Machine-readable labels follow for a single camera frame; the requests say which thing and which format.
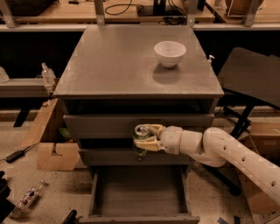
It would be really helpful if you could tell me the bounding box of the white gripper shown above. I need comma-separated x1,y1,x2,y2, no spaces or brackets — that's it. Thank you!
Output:
134,124,183,155

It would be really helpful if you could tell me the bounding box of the green soda can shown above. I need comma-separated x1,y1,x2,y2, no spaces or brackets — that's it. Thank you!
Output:
133,124,151,158

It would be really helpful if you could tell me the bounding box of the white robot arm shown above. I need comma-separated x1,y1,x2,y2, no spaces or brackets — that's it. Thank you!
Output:
133,124,280,205

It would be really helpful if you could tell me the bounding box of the open grey bottom drawer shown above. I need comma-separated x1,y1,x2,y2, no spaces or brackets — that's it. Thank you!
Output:
80,165,200,224

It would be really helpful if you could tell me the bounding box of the grey drawer cabinet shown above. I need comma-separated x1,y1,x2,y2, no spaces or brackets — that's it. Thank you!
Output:
52,24,225,224

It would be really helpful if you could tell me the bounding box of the grey top drawer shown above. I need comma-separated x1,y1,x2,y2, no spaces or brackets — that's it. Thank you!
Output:
63,114,214,139

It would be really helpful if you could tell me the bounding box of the white ceramic bowl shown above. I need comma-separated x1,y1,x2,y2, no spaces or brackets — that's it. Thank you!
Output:
154,41,186,67

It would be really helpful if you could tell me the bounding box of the small white pump bottle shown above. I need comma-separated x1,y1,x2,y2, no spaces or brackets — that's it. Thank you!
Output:
207,54,215,65

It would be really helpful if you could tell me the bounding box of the cardboard box left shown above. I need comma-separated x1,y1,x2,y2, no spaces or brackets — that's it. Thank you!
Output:
21,99,85,172

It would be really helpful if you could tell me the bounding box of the cardboard box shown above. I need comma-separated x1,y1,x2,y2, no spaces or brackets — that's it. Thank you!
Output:
21,99,85,172
237,122,280,214

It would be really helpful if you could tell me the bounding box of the cardboard box right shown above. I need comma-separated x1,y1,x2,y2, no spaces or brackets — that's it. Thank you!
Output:
237,122,280,214

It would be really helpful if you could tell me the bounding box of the black chair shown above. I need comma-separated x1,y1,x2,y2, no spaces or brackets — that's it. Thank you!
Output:
195,46,280,196

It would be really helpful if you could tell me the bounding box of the clear plastic bottle on shelf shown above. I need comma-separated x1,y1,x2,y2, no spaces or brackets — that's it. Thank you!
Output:
41,63,56,85

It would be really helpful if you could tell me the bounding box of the black power adapter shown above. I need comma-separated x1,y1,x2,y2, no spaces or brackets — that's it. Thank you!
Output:
5,150,25,164

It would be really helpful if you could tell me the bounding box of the grey low shelf left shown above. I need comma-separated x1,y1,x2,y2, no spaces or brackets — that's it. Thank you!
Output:
0,78,55,98

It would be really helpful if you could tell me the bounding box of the plastic bottle on floor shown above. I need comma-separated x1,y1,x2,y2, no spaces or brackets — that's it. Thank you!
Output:
10,180,47,217

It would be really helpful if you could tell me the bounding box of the wooden desk background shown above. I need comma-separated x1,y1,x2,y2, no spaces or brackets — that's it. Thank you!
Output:
0,0,217,25

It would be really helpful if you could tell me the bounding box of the black object bottom left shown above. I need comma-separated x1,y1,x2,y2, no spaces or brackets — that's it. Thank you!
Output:
0,171,15,224

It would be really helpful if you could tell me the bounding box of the black cable on desk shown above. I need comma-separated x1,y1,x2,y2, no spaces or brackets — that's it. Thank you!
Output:
104,0,144,17

